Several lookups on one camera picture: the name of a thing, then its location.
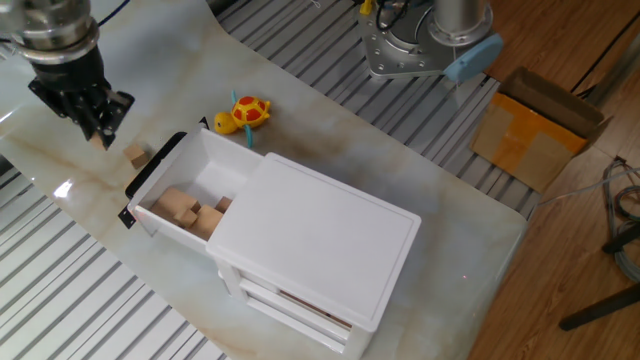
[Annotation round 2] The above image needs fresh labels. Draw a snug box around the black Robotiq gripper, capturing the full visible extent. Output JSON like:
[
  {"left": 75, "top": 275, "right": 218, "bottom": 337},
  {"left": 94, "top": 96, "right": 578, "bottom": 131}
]
[{"left": 27, "top": 46, "right": 136, "bottom": 150}]

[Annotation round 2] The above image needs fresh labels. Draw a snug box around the white drawer with black handle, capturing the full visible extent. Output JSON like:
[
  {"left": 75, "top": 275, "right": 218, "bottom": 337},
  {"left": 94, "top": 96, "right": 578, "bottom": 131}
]
[{"left": 118, "top": 117, "right": 266, "bottom": 256}]

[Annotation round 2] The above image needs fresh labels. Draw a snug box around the white drawer cabinet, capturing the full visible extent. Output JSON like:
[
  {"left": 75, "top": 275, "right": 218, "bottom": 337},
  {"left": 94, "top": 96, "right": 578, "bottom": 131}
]
[{"left": 205, "top": 152, "right": 423, "bottom": 360}]

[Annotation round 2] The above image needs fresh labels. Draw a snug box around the yellow turtle bath toy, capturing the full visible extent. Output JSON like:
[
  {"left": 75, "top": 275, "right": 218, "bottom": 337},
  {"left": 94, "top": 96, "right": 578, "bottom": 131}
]
[{"left": 213, "top": 89, "right": 272, "bottom": 150}]

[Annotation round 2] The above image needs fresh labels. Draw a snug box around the cardboard box with orange tape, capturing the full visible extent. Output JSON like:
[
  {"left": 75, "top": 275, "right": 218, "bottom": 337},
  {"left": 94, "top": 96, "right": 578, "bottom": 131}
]
[{"left": 469, "top": 66, "right": 614, "bottom": 195}]

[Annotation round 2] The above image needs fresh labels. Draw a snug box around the black stand leg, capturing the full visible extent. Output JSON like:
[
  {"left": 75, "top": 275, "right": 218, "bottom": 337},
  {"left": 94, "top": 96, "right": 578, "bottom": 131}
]
[
  {"left": 558, "top": 283, "right": 640, "bottom": 332},
  {"left": 601, "top": 223, "right": 640, "bottom": 255}
]

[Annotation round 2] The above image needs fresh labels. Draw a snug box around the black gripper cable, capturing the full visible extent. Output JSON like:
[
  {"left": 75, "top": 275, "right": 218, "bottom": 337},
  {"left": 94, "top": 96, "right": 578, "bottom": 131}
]
[{"left": 96, "top": 0, "right": 132, "bottom": 29}]

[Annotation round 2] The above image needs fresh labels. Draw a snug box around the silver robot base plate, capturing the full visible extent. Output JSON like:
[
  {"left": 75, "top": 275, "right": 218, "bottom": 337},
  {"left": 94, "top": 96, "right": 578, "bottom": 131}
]
[{"left": 358, "top": 9, "right": 454, "bottom": 80}]

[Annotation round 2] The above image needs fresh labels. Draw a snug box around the grey cable coil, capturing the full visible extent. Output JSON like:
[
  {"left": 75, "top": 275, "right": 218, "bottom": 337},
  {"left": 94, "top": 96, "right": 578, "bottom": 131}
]
[{"left": 602, "top": 156, "right": 640, "bottom": 284}]

